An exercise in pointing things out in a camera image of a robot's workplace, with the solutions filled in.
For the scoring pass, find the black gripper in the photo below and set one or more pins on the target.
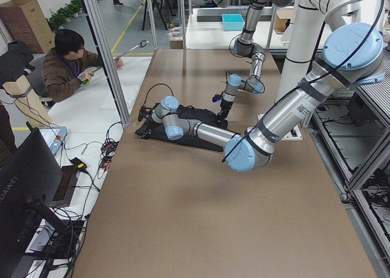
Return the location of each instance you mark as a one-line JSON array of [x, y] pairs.
[[224, 106], [147, 127]]

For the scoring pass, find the black printed t-shirt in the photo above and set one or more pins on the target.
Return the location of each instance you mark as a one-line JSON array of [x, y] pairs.
[[188, 126]]

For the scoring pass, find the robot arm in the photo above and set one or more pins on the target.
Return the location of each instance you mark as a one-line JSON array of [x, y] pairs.
[[245, 47], [335, 44]]

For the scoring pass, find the grey orange usb hub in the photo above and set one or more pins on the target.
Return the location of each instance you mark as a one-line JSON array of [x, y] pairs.
[[107, 148], [104, 164]]

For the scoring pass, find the black power adapter brick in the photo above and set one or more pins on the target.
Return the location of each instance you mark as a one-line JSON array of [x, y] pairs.
[[81, 166]]

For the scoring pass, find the blue plastic bin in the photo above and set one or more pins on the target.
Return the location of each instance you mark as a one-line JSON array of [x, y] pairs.
[[232, 22]]

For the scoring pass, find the blue teach pendant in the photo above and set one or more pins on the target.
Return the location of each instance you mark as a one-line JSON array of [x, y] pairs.
[[54, 137]]

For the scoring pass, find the seated person brown jacket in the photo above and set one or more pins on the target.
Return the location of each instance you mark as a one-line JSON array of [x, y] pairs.
[[64, 68]]

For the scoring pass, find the black computer monitor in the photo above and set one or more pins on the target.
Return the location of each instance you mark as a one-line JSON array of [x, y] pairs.
[[28, 184]]

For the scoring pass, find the cardboard box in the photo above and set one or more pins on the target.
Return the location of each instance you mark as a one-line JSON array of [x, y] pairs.
[[25, 21]]

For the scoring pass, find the aluminium frame post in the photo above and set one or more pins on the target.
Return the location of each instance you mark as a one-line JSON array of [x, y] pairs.
[[95, 23]]

